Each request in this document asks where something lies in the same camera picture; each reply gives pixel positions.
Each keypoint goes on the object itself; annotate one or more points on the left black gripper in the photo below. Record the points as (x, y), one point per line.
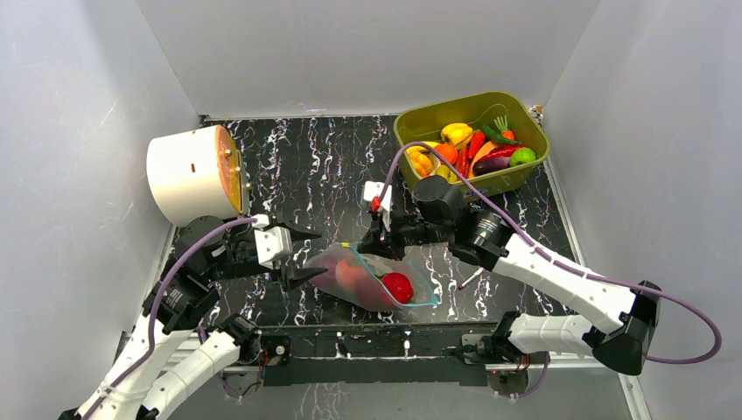
(294, 275)

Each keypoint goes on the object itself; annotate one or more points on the purple toy onion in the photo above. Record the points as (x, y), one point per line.
(328, 278)

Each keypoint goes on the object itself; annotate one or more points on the clear zip top bag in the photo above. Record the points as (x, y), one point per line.
(377, 267)

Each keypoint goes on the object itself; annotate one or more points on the red toy apple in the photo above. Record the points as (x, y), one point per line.
(399, 286)

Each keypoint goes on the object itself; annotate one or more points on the pink toy peach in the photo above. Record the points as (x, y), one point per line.
(352, 275)

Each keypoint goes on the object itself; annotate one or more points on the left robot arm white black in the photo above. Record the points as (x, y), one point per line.
(169, 355)

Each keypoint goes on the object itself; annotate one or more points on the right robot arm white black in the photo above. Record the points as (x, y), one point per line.
(613, 324)

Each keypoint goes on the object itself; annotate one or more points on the yellow toy bell pepper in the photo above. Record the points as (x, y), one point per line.
(421, 162)
(456, 134)

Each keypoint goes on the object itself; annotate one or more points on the red white marker pen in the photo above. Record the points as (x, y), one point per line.
(470, 279)

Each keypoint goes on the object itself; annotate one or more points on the orange toy tangerine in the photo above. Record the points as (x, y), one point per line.
(449, 153)

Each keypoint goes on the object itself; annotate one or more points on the olive green plastic bin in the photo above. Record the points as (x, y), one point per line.
(478, 111)

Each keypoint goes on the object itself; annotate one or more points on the dark purple toy eggplant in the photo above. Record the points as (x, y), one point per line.
(490, 164)

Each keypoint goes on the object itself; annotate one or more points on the white cylindrical appliance orange lid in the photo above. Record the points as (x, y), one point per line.
(197, 173)

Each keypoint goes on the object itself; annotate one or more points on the red toy chili pepper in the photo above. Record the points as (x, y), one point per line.
(504, 151)

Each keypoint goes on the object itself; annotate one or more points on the lime green toy fruit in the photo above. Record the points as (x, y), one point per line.
(522, 156)

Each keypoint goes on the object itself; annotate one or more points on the orange toy carrot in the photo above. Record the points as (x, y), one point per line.
(501, 123)

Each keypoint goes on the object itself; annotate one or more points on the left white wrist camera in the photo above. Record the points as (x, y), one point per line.
(272, 241)

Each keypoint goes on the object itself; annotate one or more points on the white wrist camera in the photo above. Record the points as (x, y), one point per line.
(378, 198)
(272, 241)

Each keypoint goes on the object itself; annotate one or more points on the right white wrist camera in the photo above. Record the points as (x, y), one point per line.
(378, 198)

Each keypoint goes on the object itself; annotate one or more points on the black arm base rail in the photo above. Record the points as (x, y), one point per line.
(394, 353)

